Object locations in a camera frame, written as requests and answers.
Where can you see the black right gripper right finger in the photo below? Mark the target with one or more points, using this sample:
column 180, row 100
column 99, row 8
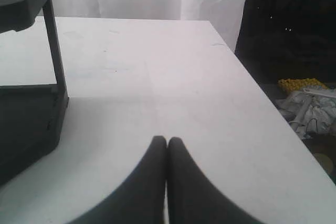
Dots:
column 191, row 197

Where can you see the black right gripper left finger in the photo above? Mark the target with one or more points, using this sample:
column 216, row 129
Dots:
column 140, row 198

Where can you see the white crumpled plastic pile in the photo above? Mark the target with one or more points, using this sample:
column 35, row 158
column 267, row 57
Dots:
column 312, row 109

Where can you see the yellow knitted cloth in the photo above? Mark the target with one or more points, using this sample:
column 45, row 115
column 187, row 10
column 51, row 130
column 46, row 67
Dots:
column 290, row 85

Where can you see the black cloth backdrop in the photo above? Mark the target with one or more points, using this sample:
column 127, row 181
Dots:
column 293, row 39

